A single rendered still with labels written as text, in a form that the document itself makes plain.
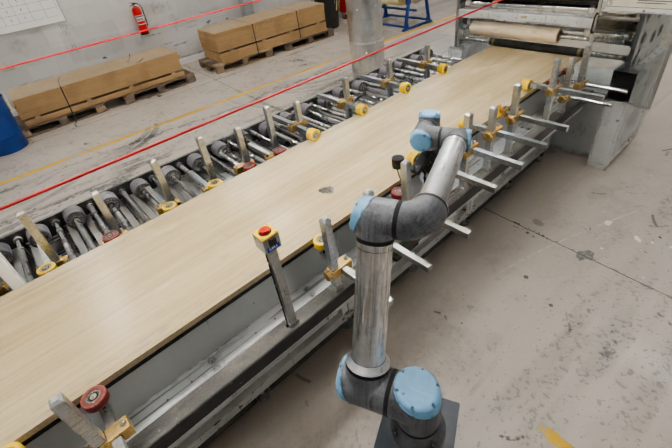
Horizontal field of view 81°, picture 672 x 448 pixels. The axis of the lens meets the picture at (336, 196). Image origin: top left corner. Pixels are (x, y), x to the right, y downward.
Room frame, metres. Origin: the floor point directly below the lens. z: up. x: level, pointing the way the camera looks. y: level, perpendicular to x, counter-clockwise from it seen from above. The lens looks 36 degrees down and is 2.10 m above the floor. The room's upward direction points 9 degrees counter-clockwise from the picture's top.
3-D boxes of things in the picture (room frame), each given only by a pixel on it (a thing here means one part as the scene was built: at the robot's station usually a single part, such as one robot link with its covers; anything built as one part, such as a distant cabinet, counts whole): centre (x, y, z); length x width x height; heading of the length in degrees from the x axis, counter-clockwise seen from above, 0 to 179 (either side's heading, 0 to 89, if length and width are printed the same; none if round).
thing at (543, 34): (3.38, -1.90, 1.05); 1.43 x 0.12 x 0.12; 37
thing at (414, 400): (0.63, -0.15, 0.79); 0.17 x 0.15 x 0.18; 61
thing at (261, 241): (1.07, 0.27, 1.18); 0.07 x 0.07 x 0.08; 37
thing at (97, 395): (0.74, 0.89, 0.85); 0.08 x 0.08 x 0.11
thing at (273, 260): (1.07, 0.27, 0.93); 0.05 x 0.05 x 0.45; 37
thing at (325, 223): (1.23, 0.06, 0.88); 0.04 x 0.04 x 0.48; 37
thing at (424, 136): (1.40, -0.40, 1.32); 0.12 x 0.12 x 0.09; 61
